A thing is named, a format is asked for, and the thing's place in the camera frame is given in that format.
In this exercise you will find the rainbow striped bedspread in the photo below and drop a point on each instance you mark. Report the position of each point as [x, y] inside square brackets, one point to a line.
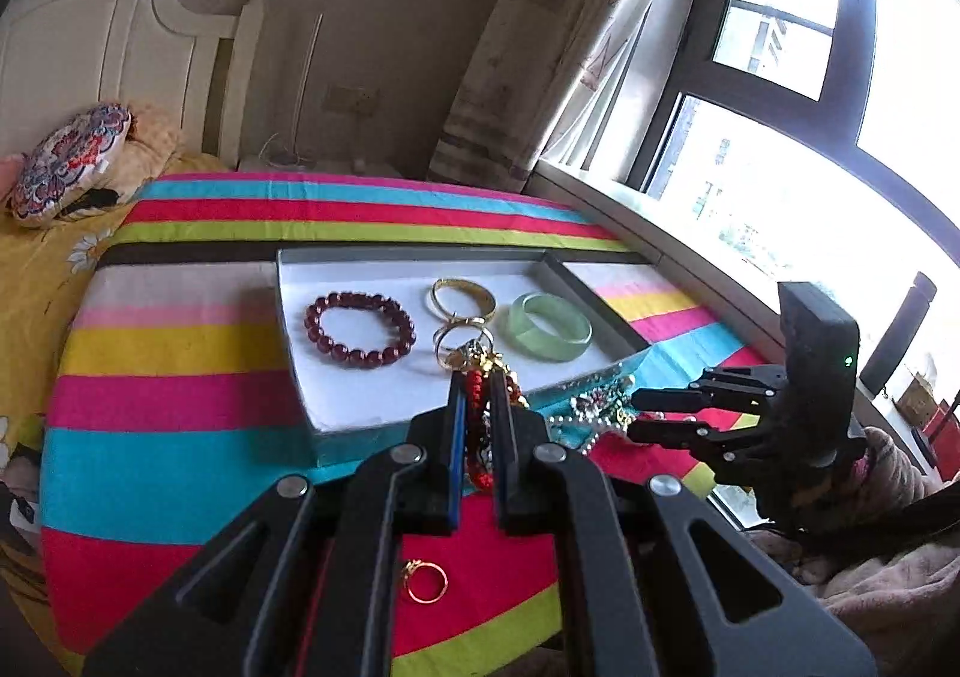
[685, 336]

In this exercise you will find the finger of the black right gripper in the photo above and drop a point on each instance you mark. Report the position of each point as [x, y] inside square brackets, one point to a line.
[697, 437]
[748, 390]

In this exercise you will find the beige striped curtain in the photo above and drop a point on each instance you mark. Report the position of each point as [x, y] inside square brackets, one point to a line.
[537, 73]

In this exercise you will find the green jade bangle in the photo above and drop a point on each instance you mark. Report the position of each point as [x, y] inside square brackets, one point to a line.
[548, 327]

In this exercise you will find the yellow floral bed sheet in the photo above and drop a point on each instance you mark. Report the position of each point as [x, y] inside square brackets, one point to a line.
[37, 301]

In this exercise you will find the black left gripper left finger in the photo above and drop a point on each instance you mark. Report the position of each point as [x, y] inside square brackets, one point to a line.
[302, 582]

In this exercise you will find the gold hoop keyring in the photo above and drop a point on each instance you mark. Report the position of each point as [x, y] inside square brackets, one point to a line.
[462, 342]

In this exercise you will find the dark framed window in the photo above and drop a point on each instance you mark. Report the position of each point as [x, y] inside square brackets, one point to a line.
[817, 140]

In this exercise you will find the white wooden headboard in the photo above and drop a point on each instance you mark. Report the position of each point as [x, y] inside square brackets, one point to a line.
[62, 56]

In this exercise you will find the round patterned cushion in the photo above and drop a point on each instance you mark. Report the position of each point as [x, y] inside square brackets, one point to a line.
[68, 163]

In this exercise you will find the beige plush pillow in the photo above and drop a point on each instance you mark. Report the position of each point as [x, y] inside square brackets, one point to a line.
[154, 137]

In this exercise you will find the white bedside table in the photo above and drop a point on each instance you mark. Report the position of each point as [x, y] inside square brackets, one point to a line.
[341, 166]

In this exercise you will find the gold bangle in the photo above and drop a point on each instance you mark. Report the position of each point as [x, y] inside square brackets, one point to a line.
[460, 300]

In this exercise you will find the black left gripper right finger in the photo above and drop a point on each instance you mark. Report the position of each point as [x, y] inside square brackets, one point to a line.
[652, 580]

